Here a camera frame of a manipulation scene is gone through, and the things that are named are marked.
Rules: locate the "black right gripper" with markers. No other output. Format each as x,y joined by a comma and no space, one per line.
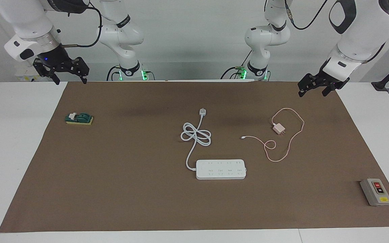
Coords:
54,60

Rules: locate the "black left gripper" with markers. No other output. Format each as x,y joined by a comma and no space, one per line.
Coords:
331,79

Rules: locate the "pink charger adapter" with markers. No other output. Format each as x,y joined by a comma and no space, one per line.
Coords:
278,128

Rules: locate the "white power strip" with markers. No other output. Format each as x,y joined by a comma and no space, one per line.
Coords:
221,169

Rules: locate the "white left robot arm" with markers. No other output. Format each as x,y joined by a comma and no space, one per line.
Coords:
360,33

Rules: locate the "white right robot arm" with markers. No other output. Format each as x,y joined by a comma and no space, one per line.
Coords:
29,17

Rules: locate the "brown table mat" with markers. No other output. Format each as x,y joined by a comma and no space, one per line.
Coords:
113,189

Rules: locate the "white wall box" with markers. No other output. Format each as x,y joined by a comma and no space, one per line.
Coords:
24,77

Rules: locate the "green knife switch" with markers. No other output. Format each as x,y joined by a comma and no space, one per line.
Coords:
79,118

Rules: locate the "grey on-off switch box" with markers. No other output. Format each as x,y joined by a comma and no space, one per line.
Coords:
373,194

